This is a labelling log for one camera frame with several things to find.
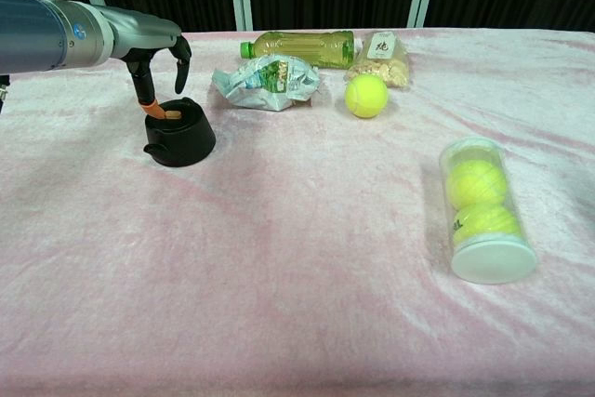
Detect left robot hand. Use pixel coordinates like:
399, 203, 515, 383
102, 5, 192, 120

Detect black teapot lid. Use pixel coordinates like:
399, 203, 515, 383
149, 97, 202, 125

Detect black teapot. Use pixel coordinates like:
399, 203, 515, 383
142, 97, 218, 167

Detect crumpled silver snack bag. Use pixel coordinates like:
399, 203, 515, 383
212, 54, 321, 112

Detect green tea bottle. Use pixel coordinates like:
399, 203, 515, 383
239, 29, 356, 69

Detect loose yellow tennis ball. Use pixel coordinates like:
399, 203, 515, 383
344, 73, 390, 119

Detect clear bag of nuts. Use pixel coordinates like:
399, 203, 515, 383
345, 30, 413, 89

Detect pink plush table cloth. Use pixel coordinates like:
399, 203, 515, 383
0, 25, 595, 397

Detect tennis ball in tube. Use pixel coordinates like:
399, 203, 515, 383
445, 159, 509, 207
451, 204, 522, 249

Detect clear tennis ball tube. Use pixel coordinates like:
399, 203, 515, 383
438, 137, 538, 285

